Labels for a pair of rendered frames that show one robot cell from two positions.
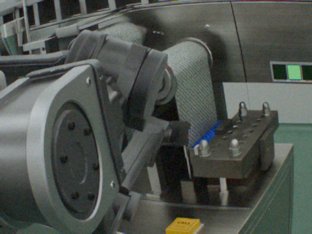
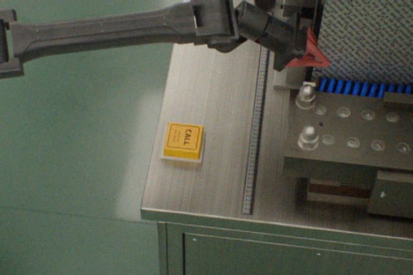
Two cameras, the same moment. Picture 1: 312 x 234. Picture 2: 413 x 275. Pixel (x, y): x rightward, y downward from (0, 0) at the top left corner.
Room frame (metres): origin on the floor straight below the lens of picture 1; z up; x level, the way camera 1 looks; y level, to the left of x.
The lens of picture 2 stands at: (0.63, -0.93, 2.23)
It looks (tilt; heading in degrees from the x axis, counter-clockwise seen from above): 52 degrees down; 62
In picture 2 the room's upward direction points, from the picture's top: 2 degrees clockwise
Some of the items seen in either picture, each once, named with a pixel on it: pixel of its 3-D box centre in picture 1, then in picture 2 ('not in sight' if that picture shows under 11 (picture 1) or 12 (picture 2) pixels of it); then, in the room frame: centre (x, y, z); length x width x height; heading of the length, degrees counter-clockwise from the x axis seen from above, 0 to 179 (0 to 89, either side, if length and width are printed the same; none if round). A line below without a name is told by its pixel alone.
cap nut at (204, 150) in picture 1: (203, 147); (306, 93); (1.27, -0.12, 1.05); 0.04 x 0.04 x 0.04
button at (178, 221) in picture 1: (183, 227); (183, 140); (1.07, -0.02, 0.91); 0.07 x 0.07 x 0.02; 56
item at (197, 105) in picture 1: (198, 113); (381, 53); (1.41, -0.13, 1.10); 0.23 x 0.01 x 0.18; 146
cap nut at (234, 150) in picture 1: (234, 146); (309, 135); (1.23, -0.20, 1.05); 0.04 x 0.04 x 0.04
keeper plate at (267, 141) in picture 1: (268, 148); (400, 195); (1.34, -0.34, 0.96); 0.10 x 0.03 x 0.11; 146
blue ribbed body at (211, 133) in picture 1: (209, 137); (375, 91); (1.40, -0.15, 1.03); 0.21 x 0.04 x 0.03; 146
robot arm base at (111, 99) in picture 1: (81, 117); not in sight; (0.44, 0.07, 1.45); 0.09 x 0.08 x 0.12; 74
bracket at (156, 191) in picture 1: (148, 149); (294, 29); (1.34, 0.04, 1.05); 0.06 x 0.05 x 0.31; 146
